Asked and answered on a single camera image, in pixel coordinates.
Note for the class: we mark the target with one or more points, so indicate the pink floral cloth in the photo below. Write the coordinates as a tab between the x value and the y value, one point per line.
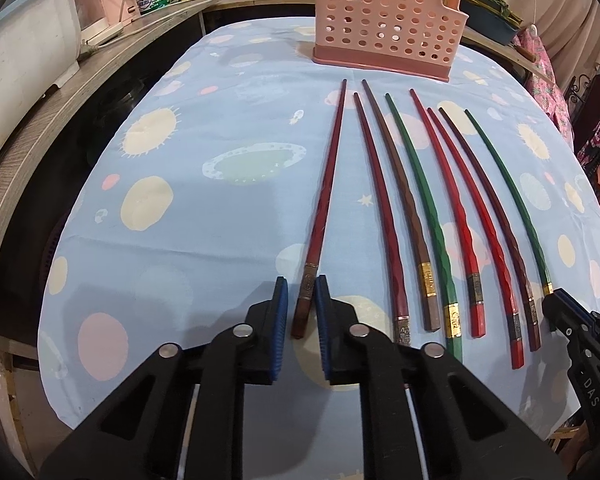
545	80

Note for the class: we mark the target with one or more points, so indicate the pink perforated plastic basket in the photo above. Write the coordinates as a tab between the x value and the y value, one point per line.
380	25

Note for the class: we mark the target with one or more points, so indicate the white plastic tub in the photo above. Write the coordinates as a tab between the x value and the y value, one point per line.
20	60

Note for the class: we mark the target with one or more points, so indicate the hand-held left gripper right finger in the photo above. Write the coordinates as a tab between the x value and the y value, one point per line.
322	330

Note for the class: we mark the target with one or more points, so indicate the green chopstick gold band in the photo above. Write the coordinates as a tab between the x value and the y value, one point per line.
547	287
452	320

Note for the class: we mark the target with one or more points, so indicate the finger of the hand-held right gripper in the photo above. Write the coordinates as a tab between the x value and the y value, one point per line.
562	305

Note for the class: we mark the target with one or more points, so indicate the beige curtain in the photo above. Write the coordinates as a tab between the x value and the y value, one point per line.
565	5

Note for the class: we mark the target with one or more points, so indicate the brown chopstick gold band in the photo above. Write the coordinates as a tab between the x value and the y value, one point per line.
426	275

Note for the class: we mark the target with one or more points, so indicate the red chopstick silver band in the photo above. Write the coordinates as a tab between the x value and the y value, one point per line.
475	317
516	352

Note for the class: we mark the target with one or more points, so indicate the dark red chopstick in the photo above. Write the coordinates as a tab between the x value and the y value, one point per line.
404	330
325	185

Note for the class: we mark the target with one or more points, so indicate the black metal chair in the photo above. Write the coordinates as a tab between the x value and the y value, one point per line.
590	105

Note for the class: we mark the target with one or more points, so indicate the dark blue basin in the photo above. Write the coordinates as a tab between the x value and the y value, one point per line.
490	22

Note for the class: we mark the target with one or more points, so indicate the white power plug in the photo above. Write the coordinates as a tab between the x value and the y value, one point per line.
89	47

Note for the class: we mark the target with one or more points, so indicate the blue planet print tablecloth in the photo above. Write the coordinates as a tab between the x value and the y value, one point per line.
205	240

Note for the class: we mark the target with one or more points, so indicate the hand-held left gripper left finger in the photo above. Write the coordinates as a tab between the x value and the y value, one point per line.
280	330

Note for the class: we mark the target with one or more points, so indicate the maroon chopstick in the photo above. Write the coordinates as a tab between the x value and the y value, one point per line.
532	335

